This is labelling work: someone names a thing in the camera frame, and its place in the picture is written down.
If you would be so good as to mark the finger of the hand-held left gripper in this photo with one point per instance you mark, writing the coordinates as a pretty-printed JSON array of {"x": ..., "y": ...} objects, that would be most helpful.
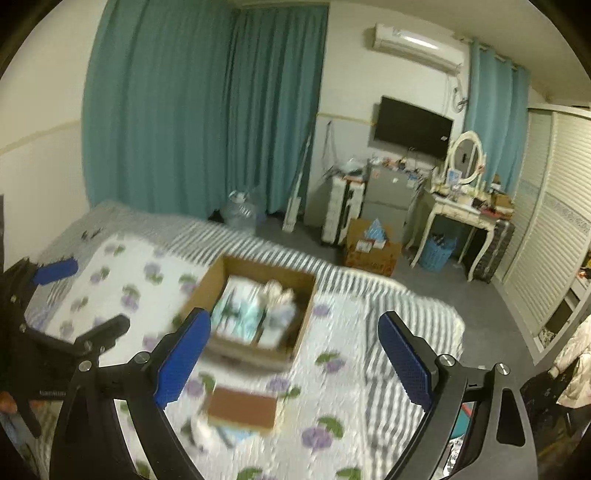
[
  {"x": 104, "y": 334},
  {"x": 55, "y": 271}
]

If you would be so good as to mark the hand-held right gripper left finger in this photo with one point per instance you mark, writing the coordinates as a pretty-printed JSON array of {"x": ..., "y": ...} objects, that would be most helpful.
[{"x": 184, "y": 357}]

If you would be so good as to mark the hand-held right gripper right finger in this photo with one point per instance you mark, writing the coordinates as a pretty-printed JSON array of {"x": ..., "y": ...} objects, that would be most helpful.
[{"x": 406, "y": 364}]

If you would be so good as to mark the light blue tissue pack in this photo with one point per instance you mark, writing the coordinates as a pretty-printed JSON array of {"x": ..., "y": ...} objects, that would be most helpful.
[{"x": 238, "y": 309}]

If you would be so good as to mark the white soft bundle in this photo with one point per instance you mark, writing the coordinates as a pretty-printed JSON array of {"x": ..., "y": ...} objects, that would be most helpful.
[{"x": 279, "y": 307}]

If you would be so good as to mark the small brown flat box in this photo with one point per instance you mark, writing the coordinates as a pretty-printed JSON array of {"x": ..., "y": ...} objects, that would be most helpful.
[{"x": 242, "y": 408}]

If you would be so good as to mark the floral quilted blanket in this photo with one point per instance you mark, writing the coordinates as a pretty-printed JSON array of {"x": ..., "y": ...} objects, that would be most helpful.
[{"x": 332, "y": 337}]

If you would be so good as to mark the printed cardboard box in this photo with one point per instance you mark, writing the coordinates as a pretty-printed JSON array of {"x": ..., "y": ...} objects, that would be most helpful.
[{"x": 369, "y": 261}]

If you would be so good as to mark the blue woven basket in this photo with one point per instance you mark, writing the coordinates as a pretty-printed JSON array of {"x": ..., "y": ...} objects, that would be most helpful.
[{"x": 436, "y": 254}]

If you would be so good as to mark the dark bag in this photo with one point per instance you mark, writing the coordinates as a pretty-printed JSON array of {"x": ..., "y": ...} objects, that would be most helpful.
[{"x": 545, "y": 401}]

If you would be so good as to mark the dark patterned suitcase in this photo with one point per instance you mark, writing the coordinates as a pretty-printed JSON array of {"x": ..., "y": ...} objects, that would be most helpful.
[{"x": 501, "y": 251}]

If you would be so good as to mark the clear plastic bag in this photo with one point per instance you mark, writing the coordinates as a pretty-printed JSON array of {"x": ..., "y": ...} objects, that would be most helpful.
[{"x": 240, "y": 212}]

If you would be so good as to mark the white dressing table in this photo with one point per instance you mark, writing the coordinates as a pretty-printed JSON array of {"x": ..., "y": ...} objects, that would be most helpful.
[{"x": 455, "y": 210}]

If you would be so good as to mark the white garment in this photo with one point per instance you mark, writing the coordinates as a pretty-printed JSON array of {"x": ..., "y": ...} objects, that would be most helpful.
[{"x": 577, "y": 369}]

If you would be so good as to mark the white suitcase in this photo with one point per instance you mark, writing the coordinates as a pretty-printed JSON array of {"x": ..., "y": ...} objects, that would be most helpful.
[{"x": 337, "y": 207}]

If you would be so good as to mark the grey cabinet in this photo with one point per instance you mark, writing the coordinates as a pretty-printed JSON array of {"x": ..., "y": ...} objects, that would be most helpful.
[{"x": 388, "y": 194}]

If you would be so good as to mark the wide teal curtain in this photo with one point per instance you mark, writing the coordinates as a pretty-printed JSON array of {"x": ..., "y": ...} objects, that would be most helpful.
[{"x": 157, "y": 101}]

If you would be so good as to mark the white louvred wardrobe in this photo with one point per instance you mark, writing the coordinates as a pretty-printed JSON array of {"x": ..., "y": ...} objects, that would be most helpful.
[{"x": 554, "y": 207}]

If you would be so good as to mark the white oval vanity mirror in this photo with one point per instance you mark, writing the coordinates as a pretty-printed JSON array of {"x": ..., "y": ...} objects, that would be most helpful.
[{"x": 466, "y": 154}]

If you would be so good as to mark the narrow teal curtain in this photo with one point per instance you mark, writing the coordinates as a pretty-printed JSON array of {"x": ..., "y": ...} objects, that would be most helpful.
[{"x": 496, "y": 115}]

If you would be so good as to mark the white air conditioner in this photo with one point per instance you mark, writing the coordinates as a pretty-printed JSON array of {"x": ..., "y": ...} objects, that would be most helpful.
[{"x": 415, "y": 46}]

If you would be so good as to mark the black wall television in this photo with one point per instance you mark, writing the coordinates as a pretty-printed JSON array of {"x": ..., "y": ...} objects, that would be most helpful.
[{"x": 411, "y": 124}]

